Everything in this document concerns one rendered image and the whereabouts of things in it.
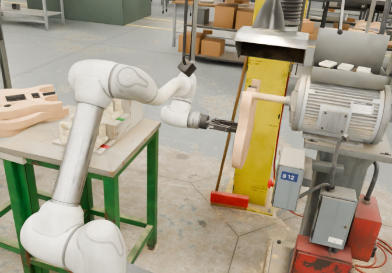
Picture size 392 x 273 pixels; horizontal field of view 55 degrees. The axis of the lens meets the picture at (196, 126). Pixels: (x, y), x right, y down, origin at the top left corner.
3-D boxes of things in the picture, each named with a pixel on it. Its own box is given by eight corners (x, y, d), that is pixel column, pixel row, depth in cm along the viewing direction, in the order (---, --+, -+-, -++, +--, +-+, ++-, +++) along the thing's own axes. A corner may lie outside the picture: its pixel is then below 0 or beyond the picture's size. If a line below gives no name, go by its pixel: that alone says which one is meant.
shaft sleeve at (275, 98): (284, 102, 169) (286, 96, 168) (284, 104, 166) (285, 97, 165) (245, 97, 174) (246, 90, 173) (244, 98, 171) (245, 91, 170)
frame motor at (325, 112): (375, 132, 174) (391, 79, 163) (385, 159, 150) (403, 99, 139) (287, 117, 184) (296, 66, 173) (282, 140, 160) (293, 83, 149)
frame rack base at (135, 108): (143, 119, 217) (143, 91, 209) (131, 129, 203) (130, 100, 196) (101, 111, 223) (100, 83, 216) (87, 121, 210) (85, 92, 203)
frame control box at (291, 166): (328, 201, 166) (341, 150, 155) (329, 232, 147) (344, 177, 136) (272, 189, 172) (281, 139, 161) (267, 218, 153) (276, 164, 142)
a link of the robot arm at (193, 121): (186, 129, 188) (197, 132, 187) (188, 112, 185) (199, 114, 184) (191, 125, 196) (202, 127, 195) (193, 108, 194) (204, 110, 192)
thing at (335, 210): (342, 237, 175) (372, 132, 152) (343, 252, 166) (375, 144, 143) (309, 229, 179) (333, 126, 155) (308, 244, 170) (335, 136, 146)
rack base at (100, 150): (116, 142, 190) (116, 139, 189) (101, 155, 177) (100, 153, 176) (70, 132, 197) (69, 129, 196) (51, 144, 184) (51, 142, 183)
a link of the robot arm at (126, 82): (161, 77, 146) (130, 72, 150) (145, 60, 129) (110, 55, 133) (153, 109, 145) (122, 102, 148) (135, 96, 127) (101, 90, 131)
